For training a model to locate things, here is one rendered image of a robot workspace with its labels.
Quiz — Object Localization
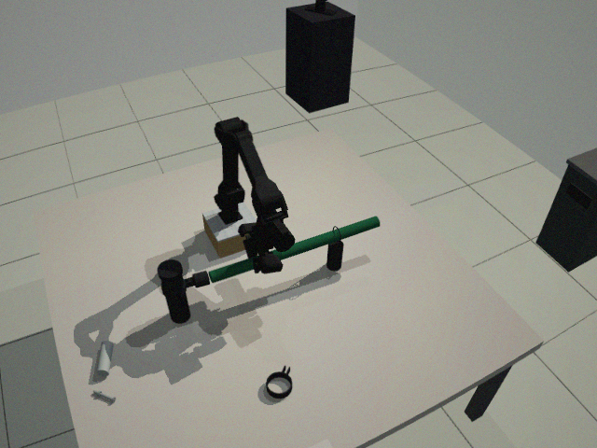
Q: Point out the dark green long tube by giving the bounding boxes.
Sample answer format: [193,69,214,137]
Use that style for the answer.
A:
[208,216,380,283]

